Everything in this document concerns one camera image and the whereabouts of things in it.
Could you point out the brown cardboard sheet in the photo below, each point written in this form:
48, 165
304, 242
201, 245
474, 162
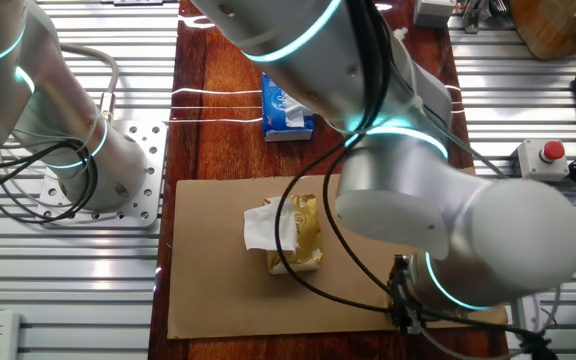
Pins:
218, 290

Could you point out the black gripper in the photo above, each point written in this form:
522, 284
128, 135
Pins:
404, 302

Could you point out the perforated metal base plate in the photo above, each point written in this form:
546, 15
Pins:
148, 165

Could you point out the blue tissue pack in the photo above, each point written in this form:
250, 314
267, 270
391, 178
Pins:
275, 112

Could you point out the gold tissue pack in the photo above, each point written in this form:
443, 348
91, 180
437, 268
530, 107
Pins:
308, 235

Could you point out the red emergency button box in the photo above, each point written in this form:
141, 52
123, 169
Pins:
538, 165

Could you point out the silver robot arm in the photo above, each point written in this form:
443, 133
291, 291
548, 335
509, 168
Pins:
518, 240

